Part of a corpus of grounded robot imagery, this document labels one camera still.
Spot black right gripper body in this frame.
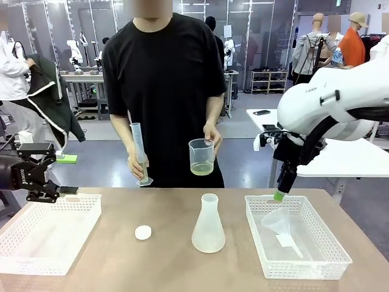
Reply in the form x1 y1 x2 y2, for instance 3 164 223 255
272 135 305 167

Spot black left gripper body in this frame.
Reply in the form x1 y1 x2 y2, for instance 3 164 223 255
10 158 51 197

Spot clear plastic funnel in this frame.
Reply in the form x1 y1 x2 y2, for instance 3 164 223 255
261 207 305 259

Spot clear plastic beaker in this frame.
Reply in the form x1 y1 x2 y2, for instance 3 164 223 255
188 138 217 176

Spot white perforated plastic basket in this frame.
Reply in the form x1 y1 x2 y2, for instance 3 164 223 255
244 195 353 280
0 193 103 276

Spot translucent plastic conical flask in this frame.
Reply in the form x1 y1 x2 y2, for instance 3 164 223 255
191 193 227 254

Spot clear plastic graduated cylinder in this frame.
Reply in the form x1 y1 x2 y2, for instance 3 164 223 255
129 122 153 187

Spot white round cap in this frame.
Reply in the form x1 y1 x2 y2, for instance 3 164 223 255
134 225 153 242

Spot person's left forearm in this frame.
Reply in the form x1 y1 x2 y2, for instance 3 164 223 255
205 94 224 125

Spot person's right forearm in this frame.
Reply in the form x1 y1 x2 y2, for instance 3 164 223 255
111 114 140 159

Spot person's left hand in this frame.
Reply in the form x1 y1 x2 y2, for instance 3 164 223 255
202 120 223 153

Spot person's right hand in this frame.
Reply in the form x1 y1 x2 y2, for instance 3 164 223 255
126 153 150 181

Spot small white paper label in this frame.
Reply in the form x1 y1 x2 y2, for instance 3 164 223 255
275 234 294 248

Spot dark green jacket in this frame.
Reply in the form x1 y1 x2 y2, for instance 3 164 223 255
26 54 86 150

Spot white side table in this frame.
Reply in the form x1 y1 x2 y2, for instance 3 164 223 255
246 108 389 203

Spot shoe rack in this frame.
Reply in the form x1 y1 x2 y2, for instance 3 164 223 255
250 65 289 95

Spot background person beige trousers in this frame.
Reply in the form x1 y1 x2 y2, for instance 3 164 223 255
0 5 49 147

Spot grey step stool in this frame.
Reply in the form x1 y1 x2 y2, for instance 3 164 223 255
97 102 112 122

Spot grey background workbench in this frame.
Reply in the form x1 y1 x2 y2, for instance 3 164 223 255
60 70 106 110

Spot black tripod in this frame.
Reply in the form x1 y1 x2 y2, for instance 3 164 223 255
296 33 326 85

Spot mannequin in grey shirt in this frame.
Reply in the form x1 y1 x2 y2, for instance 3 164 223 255
292 13 328 86

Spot white humanoid robot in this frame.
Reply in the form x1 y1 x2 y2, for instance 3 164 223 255
224 38 235 69
66 39 85 74

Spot mannequin in orange with cap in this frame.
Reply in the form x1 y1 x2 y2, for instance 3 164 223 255
337 12 370 69

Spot mannequin white shirt orange trousers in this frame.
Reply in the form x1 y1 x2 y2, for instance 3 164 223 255
370 35 389 61

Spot person in black t-shirt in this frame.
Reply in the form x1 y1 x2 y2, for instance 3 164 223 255
102 0 228 189

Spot background person black beanie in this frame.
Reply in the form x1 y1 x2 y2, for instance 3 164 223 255
205 16 226 77

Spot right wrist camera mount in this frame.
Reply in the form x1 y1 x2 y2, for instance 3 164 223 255
253 130 285 152

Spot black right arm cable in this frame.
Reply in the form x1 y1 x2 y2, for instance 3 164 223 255
296 105 389 167

